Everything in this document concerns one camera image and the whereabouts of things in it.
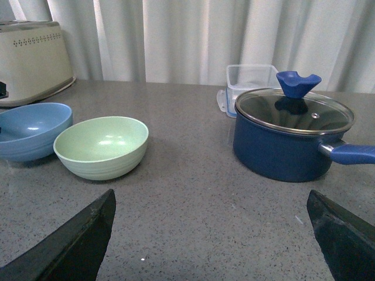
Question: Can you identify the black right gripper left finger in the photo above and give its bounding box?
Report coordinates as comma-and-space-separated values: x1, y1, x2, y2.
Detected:
1, 189, 116, 280

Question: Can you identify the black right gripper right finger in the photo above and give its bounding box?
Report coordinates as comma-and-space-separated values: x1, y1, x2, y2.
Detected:
306, 190, 374, 280

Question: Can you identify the green plastic bowl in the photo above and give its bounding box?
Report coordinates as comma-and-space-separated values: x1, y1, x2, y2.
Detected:
53, 116, 149, 180

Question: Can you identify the blue plastic bowl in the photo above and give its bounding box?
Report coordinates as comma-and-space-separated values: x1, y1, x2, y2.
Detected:
1, 102, 73, 162

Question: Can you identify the dark blue saucepan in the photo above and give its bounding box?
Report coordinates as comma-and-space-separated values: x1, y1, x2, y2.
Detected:
233, 114, 374, 182

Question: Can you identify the glass pot lid blue knob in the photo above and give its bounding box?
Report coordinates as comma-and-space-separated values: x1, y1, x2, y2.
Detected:
235, 71, 354, 135

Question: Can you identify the cream two-slot toaster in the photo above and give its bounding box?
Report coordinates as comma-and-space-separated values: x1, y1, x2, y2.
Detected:
1, 20, 75, 107

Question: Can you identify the clear plastic food container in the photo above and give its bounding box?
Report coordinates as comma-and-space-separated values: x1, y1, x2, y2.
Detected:
216, 64, 280, 118

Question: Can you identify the white pleated curtain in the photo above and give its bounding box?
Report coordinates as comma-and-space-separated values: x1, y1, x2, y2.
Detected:
1, 1, 374, 93

